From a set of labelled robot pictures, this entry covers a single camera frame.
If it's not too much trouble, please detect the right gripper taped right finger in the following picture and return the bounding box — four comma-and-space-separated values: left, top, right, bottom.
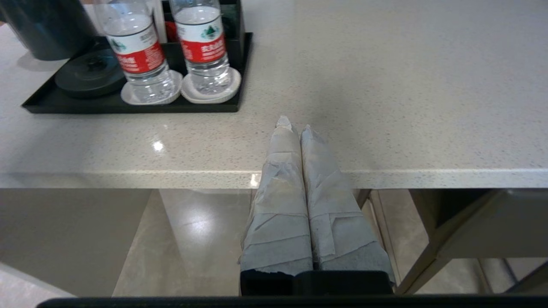
301, 125, 395, 283

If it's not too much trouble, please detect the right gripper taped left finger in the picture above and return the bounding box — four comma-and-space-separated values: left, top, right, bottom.
239, 115, 313, 274

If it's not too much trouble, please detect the red cap water bottle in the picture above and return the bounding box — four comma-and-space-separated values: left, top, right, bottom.
93, 0, 176, 103
169, 0, 230, 95

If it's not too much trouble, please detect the black electric kettle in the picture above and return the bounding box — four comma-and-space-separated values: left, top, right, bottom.
0, 0, 99, 61

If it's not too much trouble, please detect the black box with sachets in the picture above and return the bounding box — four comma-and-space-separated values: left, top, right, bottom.
161, 0, 244, 70

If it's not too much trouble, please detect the black round kettle base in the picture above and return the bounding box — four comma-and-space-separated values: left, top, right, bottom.
54, 48, 127, 99

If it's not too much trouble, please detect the white round saucer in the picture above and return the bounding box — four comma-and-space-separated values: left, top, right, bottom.
180, 67, 241, 104
121, 70, 184, 106

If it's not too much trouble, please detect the beige chair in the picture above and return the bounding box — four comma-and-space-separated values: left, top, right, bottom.
396, 188, 548, 296

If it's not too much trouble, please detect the black rectangular serving tray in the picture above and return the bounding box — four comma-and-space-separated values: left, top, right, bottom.
21, 32, 253, 114

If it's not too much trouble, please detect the beige table support panel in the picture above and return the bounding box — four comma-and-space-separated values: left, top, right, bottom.
0, 188, 152, 298

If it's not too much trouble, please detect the white upright card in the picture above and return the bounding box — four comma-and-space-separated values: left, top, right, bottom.
146, 0, 167, 44

